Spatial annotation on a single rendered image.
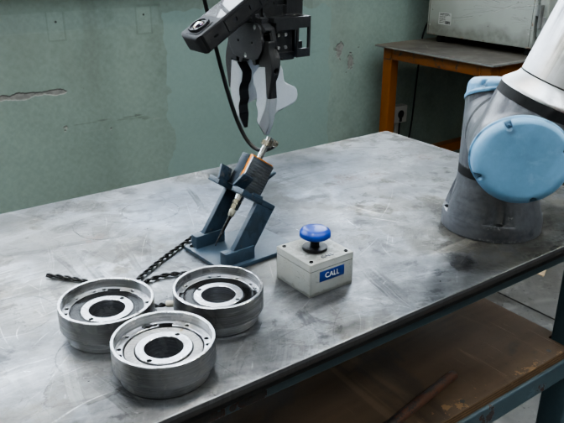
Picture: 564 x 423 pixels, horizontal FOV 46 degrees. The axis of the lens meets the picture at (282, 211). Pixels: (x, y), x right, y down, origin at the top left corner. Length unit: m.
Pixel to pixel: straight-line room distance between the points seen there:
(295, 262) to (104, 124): 1.68
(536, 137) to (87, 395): 0.57
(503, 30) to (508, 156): 2.07
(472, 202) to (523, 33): 1.87
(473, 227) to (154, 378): 0.55
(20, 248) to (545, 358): 0.87
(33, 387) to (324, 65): 2.36
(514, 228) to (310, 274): 0.34
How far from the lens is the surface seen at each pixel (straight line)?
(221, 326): 0.75
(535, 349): 1.28
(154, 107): 2.51
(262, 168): 0.93
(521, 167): 0.86
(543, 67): 0.87
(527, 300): 2.60
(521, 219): 1.04
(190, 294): 0.80
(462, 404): 1.11
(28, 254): 1.01
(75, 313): 0.78
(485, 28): 2.95
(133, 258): 0.96
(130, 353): 0.70
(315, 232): 0.84
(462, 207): 1.04
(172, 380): 0.67
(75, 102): 2.39
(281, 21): 0.88
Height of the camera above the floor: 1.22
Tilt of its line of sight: 22 degrees down
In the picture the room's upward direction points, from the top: straight up
